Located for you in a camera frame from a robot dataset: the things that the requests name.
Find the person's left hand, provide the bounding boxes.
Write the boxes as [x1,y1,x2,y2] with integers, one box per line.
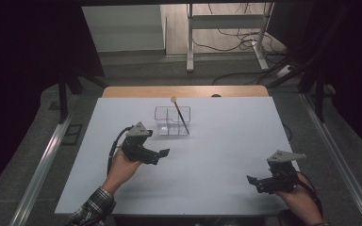
[102,145,144,196]

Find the wooden table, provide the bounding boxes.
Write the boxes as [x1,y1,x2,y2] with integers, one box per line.
[102,85,270,99]

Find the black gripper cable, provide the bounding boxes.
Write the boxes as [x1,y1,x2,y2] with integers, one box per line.
[107,125,134,175]
[295,170,324,218]

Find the metal floor rail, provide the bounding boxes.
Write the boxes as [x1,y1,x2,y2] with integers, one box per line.
[299,93,362,226]
[8,111,74,226]

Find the person's right hand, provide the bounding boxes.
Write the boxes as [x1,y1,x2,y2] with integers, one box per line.
[273,172,325,226]

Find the black curtain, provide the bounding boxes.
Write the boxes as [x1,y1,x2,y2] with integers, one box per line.
[265,0,362,155]
[0,0,107,202]

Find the clear plastic organizer box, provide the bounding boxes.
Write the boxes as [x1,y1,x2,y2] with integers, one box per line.
[154,105,192,137]

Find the dark-handled makeup brush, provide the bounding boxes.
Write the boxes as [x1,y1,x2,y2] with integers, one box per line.
[170,95,190,136]

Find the tangled black floor cables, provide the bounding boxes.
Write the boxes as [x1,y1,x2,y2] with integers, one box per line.
[187,3,287,56]

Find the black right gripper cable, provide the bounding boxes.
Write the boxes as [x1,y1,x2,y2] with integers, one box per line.
[295,170,324,218]

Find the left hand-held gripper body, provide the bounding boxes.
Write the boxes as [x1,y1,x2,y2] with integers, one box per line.
[121,121,161,166]

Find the white power strip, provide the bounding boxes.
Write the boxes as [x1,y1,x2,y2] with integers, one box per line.
[276,64,296,79]

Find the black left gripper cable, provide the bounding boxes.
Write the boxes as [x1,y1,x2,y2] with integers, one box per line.
[107,125,134,175]

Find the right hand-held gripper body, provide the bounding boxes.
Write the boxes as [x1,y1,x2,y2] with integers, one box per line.
[263,150,307,193]

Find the black stand legs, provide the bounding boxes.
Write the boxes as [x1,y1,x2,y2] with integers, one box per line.
[57,73,108,124]
[265,62,329,123]

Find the white metal desk frame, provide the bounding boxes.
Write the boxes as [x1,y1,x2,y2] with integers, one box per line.
[185,2,276,73]

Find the long black floor cable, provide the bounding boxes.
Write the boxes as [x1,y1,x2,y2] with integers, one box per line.
[211,70,284,87]

